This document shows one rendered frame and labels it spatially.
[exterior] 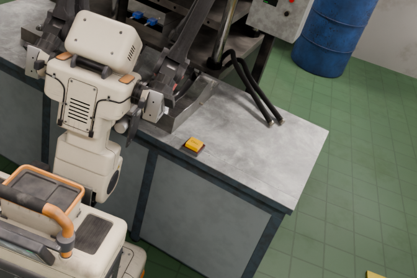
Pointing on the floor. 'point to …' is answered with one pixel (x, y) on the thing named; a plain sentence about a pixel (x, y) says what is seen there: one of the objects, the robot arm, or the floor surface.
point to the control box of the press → (282, 6)
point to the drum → (334, 24)
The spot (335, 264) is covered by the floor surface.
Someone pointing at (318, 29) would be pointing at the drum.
